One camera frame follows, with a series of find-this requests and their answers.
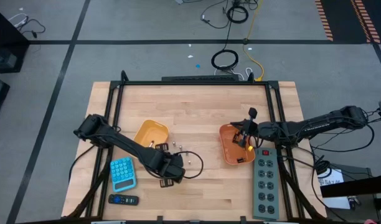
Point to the black aluminium table frame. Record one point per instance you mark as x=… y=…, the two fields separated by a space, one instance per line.
x=193 y=83

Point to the grey metal power strip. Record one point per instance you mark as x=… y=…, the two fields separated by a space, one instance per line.
x=265 y=193

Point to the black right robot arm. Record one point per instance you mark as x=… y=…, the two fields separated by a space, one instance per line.
x=318 y=124

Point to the copper top black battery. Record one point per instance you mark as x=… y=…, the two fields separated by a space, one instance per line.
x=240 y=160

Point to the black metal beam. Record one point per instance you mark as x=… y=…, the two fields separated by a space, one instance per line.
x=355 y=186

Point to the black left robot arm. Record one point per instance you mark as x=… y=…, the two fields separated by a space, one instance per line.
x=125 y=144

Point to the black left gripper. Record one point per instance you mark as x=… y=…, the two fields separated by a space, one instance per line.
x=170 y=166

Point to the yellow plastic bin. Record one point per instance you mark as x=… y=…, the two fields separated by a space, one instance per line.
x=151 y=132

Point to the black remote control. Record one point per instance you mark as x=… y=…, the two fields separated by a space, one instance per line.
x=128 y=200

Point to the blue desk calculator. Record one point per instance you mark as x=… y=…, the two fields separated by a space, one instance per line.
x=122 y=174

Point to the white label sheet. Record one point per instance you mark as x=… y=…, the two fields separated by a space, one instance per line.
x=330 y=180

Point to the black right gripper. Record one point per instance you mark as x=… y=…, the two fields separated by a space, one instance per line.
x=266 y=130

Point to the orange plastic bin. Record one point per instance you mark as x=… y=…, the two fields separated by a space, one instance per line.
x=231 y=155

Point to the black cabinet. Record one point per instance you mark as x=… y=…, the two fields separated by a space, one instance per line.
x=3 y=37

